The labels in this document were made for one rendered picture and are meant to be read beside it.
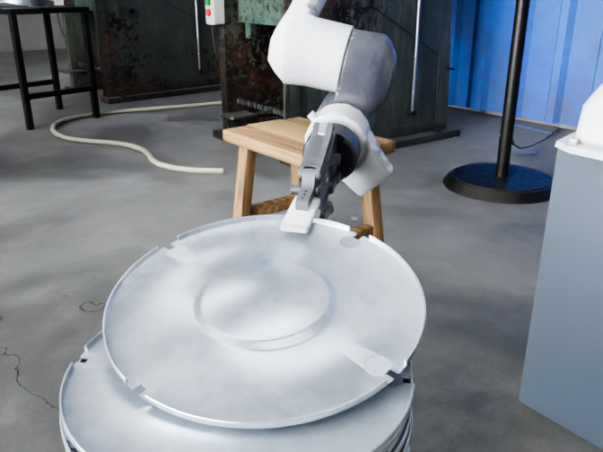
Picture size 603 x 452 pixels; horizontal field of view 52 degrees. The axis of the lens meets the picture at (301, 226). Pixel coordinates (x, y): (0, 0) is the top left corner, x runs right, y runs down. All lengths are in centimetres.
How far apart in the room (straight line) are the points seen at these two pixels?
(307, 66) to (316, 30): 5
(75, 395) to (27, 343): 80
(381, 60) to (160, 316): 49
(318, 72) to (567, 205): 40
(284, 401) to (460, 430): 60
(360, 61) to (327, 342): 46
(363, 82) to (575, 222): 36
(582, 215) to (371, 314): 47
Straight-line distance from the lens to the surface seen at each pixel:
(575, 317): 101
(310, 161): 72
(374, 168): 88
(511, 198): 208
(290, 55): 89
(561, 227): 98
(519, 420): 110
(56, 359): 127
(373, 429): 48
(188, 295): 59
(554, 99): 322
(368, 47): 89
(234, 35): 275
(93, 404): 53
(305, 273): 60
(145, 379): 52
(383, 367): 51
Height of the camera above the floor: 66
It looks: 22 degrees down
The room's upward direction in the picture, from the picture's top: straight up
